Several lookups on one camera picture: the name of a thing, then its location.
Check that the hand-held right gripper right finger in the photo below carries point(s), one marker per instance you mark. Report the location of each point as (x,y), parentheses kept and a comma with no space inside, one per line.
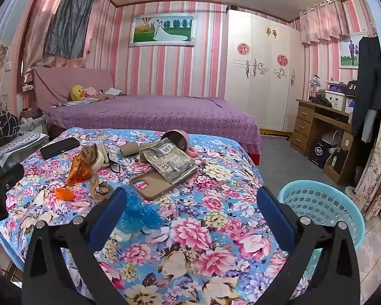
(276,219)

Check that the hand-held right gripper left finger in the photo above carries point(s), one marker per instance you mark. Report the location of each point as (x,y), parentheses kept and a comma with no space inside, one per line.
(109,216)

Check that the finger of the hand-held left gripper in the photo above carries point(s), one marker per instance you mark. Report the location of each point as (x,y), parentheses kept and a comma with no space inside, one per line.
(8,173)

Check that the brown wrapper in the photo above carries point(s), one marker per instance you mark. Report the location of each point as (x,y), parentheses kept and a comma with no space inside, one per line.
(100,192)

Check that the blue plastic bag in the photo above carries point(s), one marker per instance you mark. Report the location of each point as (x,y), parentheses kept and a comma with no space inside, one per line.
(139,211)

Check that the turquoise plastic basket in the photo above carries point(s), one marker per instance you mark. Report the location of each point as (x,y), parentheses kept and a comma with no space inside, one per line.
(324,209)

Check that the small orange plastic piece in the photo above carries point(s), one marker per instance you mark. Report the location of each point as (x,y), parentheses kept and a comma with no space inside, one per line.
(64,194)

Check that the orange wrapper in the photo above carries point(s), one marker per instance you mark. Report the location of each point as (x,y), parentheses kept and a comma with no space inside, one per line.
(79,173)

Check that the grey beige snack packet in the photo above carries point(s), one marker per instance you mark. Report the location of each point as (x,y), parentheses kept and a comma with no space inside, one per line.
(170,163)

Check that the blue white patterned cushion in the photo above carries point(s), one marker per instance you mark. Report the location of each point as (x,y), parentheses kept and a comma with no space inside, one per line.
(22,141)

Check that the black patterned bag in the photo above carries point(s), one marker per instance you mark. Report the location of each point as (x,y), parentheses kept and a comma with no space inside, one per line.
(8,124)

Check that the brown phone case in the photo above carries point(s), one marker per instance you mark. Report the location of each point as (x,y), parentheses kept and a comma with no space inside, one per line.
(152,187)

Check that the black smartphone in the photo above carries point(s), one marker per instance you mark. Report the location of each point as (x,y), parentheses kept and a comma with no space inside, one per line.
(59,147)

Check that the black paper bag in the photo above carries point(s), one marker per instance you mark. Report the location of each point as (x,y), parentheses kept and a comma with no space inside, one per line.
(320,154)

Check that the person's dark trousers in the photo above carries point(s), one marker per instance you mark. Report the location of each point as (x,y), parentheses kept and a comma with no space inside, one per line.
(3,289)

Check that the blue floral blanket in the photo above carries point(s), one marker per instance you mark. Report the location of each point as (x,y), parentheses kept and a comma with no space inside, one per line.
(193,228)

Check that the open cardboard box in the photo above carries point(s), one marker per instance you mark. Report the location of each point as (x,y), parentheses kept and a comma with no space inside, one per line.
(338,163)

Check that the small white fan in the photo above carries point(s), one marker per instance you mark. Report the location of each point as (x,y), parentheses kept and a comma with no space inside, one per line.
(331,138)

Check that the wooden desk with drawers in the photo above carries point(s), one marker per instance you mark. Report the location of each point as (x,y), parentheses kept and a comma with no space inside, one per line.
(304,124)

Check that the pink mug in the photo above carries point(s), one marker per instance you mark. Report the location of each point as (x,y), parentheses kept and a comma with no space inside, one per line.
(177,139)

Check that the pink covered headboard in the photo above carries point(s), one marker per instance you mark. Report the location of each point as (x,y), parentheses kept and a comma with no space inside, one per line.
(60,79)

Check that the yellow duck plush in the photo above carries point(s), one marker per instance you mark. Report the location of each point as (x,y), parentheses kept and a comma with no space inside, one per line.
(76,92)

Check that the bed with purple dotted spread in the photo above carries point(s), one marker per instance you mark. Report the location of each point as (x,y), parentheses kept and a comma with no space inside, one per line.
(152,114)

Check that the pink plush toy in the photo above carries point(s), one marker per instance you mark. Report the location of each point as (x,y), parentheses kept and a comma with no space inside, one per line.
(90,91)

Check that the floral door curtain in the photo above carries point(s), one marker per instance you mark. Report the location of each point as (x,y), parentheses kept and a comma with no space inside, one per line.
(379,165)

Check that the folded light clothes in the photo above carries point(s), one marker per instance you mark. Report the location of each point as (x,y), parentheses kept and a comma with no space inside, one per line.
(114,91)

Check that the dark clothes heap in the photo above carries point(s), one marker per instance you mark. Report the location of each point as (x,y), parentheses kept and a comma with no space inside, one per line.
(322,100)

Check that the white storage box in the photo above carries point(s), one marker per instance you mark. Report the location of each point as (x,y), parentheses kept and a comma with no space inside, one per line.
(335,100)

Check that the white wardrobe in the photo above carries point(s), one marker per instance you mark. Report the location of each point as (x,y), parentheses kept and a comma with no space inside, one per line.
(257,85)

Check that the desk lamp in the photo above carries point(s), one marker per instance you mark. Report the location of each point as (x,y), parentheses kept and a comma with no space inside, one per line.
(314,82)

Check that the pink satin curtain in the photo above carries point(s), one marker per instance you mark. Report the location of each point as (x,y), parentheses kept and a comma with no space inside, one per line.
(39,22)

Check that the purple bag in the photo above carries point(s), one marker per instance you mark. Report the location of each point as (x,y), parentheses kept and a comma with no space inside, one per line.
(338,85)

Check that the black cap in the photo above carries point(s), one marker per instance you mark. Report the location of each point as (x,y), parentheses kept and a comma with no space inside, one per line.
(352,88)

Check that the red round wardrobe sticker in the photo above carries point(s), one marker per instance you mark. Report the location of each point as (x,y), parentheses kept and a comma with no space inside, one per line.
(282,59)
(243,49)

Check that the grey curtain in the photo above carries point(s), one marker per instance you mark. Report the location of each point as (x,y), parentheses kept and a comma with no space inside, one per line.
(70,19)

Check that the hanging dark clothes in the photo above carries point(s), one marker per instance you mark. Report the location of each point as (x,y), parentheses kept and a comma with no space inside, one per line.
(368,82)

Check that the small framed portrait photo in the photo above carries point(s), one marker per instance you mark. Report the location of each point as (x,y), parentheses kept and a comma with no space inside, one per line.
(347,52)

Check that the pink floral valance curtain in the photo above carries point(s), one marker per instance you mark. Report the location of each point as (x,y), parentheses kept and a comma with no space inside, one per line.
(324,22)

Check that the wall power strip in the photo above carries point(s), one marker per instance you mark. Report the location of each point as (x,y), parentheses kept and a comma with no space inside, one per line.
(27,88)

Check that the white wall switch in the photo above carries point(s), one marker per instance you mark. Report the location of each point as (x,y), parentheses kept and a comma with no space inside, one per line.
(8,66)

